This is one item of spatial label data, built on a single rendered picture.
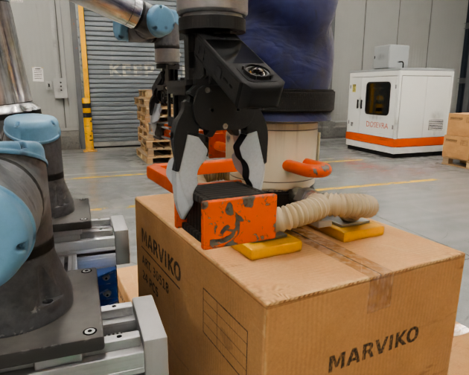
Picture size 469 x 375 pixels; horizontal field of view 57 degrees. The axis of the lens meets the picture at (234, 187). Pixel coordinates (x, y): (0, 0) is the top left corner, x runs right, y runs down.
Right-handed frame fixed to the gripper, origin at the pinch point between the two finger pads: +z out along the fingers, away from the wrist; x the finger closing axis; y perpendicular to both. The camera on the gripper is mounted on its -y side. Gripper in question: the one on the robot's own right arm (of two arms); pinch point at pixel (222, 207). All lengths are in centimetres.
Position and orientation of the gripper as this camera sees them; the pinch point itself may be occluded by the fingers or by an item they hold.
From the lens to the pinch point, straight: 47.9
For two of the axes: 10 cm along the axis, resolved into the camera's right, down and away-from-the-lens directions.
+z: 0.0, 9.8, 2.2
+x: -8.8, 1.0, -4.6
